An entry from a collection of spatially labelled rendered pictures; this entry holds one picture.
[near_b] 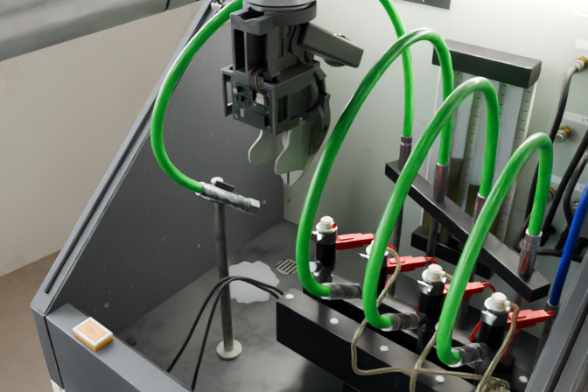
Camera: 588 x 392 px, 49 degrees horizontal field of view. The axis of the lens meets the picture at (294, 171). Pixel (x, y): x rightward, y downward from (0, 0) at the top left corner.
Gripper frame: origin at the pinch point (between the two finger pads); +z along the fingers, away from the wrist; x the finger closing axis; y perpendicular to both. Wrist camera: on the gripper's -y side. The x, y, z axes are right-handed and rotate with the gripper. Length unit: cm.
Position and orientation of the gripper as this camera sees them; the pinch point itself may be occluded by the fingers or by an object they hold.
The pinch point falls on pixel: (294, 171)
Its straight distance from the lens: 73.4
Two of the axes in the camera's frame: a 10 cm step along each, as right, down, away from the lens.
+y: -6.3, 4.0, -6.7
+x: 7.8, 3.2, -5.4
